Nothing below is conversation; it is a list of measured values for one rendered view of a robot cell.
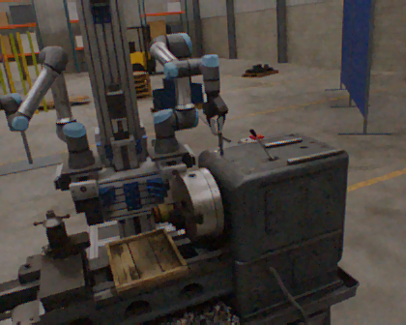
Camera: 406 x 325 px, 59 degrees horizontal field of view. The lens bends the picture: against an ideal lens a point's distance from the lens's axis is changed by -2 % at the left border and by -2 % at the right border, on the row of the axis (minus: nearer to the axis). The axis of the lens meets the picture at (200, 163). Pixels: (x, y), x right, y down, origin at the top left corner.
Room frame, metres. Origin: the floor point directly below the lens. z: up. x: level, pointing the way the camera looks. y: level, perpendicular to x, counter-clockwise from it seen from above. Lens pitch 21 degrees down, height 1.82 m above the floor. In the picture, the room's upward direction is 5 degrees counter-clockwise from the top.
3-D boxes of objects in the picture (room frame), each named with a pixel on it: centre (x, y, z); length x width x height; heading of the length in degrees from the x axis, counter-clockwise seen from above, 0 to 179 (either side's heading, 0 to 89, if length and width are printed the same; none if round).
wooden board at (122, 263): (1.37, 0.29, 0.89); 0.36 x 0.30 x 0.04; 19
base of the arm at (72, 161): (1.93, 0.67, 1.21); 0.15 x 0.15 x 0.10
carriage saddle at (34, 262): (1.25, 0.66, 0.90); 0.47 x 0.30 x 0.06; 19
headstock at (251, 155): (1.60, -0.33, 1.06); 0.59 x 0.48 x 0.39; 109
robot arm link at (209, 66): (1.65, -0.08, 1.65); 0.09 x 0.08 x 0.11; 19
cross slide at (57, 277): (1.27, 0.62, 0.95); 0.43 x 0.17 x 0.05; 19
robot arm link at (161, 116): (2.05, 0.18, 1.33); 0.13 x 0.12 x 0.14; 109
